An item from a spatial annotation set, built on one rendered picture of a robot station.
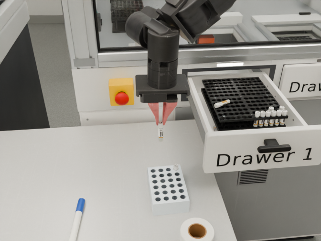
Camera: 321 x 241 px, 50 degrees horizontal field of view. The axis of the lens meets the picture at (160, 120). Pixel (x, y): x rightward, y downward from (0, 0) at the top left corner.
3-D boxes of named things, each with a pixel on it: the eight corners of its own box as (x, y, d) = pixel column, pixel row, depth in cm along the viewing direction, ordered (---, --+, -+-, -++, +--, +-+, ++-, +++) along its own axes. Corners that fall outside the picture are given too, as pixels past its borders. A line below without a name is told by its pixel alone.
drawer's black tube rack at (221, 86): (283, 136, 91) (288, 116, 88) (218, 141, 90) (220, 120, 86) (255, 94, 110) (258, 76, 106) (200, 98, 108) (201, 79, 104)
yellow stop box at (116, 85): (134, 106, 103) (133, 84, 99) (110, 107, 103) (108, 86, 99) (133, 97, 107) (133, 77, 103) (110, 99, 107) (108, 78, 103)
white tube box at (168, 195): (189, 212, 80) (189, 200, 78) (153, 215, 79) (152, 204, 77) (179, 175, 90) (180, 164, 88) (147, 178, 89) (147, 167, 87)
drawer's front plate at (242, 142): (320, 165, 85) (332, 128, 78) (203, 173, 82) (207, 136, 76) (316, 160, 86) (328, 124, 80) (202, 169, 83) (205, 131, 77)
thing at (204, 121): (312, 156, 85) (318, 136, 82) (209, 163, 83) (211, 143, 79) (257, 81, 118) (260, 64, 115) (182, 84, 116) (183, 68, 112)
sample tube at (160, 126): (164, 141, 75) (163, 124, 72) (158, 142, 74) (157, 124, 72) (163, 138, 76) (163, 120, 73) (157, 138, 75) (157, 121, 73)
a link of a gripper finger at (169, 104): (139, 115, 75) (139, 76, 70) (172, 114, 76) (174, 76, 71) (140, 134, 70) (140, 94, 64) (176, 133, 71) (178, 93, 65)
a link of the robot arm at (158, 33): (158, 33, 57) (186, 27, 60) (138, 20, 62) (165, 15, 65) (157, 70, 61) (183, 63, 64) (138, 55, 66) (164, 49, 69)
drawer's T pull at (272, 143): (291, 151, 76) (292, 147, 75) (258, 154, 76) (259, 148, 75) (284, 141, 79) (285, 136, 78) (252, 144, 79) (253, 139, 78)
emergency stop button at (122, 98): (129, 106, 100) (128, 93, 98) (115, 106, 100) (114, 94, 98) (129, 101, 103) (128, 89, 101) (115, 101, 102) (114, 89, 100)
